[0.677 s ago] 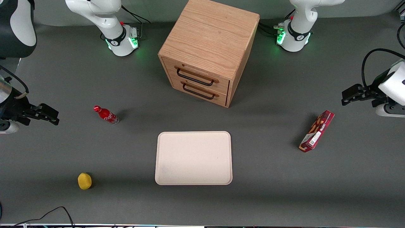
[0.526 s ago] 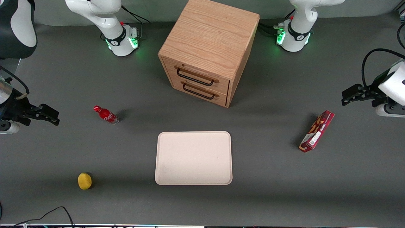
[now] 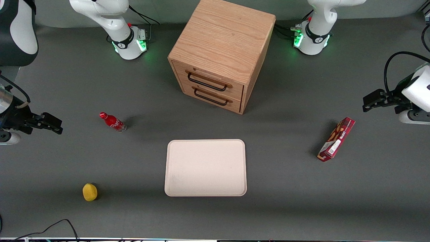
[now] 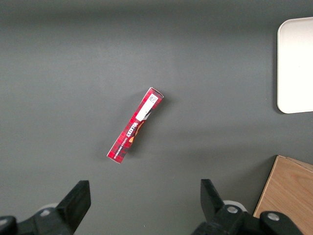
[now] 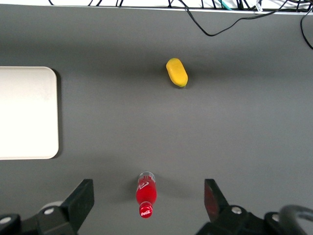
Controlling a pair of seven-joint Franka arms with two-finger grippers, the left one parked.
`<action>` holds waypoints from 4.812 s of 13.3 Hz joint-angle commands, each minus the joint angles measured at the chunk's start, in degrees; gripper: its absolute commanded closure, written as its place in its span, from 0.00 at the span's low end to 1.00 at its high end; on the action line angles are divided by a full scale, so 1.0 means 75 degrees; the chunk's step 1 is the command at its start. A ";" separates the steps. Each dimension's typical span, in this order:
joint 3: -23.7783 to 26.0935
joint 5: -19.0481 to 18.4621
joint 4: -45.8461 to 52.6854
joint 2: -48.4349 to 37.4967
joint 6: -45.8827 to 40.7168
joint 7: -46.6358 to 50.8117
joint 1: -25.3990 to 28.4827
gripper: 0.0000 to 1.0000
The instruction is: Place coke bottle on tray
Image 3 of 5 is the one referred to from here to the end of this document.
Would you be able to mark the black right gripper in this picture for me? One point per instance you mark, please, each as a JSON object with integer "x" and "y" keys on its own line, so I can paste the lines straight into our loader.
{"x": 16, "y": 116}

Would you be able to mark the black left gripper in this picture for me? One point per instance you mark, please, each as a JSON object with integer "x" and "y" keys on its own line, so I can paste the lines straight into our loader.
{"x": 398, "y": 95}

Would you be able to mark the red coke bottle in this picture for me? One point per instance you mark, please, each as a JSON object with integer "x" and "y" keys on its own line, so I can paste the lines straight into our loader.
{"x": 113, "y": 122}

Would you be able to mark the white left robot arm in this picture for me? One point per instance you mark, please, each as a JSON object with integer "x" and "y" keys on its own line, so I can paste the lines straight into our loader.
{"x": 319, "y": 20}

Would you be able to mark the beige rectangular tray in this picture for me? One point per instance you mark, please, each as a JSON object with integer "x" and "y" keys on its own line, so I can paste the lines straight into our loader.
{"x": 205, "y": 168}

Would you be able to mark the red snack box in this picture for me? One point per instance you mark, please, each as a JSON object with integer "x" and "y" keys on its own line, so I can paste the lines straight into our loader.
{"x": 336, "y": 139}

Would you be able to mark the yellow sponge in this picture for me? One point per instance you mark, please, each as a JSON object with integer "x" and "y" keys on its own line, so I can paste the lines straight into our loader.
{"x": 89, "y": 192}

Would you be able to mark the wooden drawer cabinet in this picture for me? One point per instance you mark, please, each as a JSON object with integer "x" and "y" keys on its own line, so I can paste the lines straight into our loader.
{"x": 221, "y": 40}

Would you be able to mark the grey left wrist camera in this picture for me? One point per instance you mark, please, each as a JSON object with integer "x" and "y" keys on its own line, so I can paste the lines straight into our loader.
{"x": 416, "y": 117}

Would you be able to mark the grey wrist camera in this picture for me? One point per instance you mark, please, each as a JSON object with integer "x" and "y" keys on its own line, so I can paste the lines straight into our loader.
{"x": 416, "y": 117}
{"x": 8, "y": 138}

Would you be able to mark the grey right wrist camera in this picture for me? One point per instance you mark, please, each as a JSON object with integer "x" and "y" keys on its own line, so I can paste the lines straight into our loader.
{"x": 8, "y": 138}

